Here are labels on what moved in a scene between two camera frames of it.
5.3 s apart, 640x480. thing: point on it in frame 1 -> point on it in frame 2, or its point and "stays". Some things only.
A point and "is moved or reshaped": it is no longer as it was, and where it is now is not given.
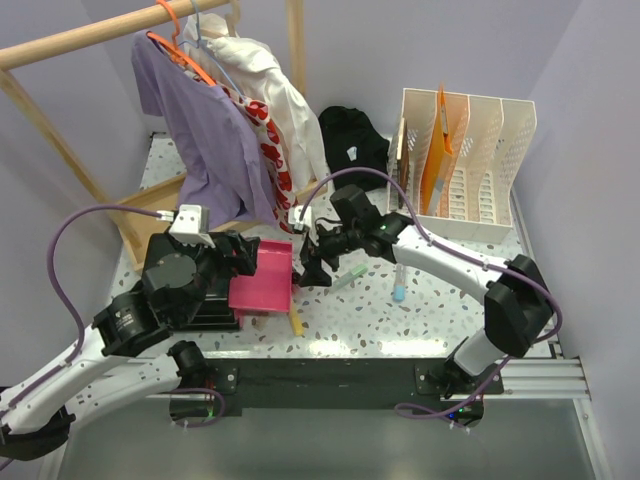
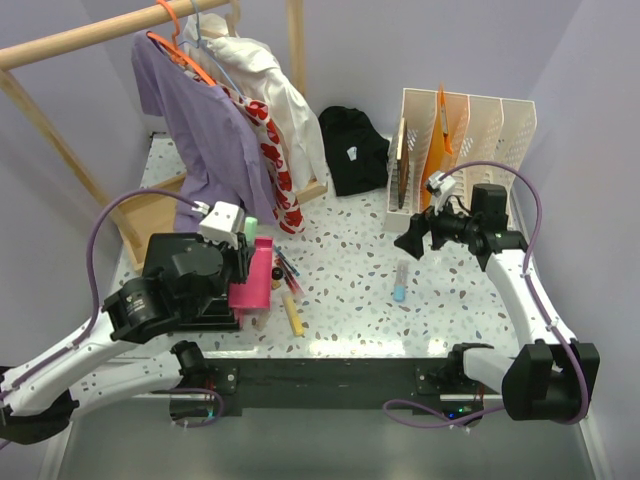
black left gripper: x=242 y=255 stays
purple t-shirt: x=222 y=166 stays
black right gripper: x=313 y=274 -> x=420 y=225
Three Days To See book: x=402 y=160 stays
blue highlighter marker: x=399 y=282 stays
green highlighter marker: x=350 y=276 -> x=250 y=229
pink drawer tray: x=270 y=287 is moved or reshaped
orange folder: x=439 y=153 stays
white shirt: x=255 y=73 stays
